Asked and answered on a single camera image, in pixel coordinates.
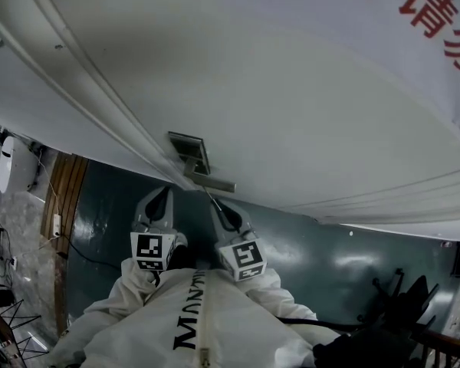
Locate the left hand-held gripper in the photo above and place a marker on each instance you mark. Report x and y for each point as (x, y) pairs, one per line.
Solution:
(149, 247)

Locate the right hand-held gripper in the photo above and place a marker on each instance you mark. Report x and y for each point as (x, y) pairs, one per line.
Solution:
(245, 257)

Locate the person's left forearm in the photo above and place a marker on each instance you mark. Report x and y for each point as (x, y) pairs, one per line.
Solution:
(132, 286)

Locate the person's right forearm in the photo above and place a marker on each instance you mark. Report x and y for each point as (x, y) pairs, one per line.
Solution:
(272, 293)

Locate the silver door lock plate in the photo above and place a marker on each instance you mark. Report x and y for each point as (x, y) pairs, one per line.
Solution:
(188, 146)

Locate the white door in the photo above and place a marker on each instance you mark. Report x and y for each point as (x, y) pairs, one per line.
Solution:
(253, 90)

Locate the person's black trousers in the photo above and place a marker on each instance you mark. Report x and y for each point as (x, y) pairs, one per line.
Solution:
(184, 259)

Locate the wooden floor step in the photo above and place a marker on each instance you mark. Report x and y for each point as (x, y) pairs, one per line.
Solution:
(67, 182)

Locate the person's white jacket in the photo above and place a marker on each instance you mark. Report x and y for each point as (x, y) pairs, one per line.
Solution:
(222, 328)

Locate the white oval bathtub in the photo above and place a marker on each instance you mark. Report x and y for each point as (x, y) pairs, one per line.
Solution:
(19, 167)

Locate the small white power strip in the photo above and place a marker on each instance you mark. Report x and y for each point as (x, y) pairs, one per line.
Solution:
(12, 263)

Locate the black bag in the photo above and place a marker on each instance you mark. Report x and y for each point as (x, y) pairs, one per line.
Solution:
(364, 351)

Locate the white paper sign red characters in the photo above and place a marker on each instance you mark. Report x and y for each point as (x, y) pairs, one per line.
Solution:
(425, 63)

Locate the black chair frame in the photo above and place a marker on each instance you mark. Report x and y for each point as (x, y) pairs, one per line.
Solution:
(414, 301)

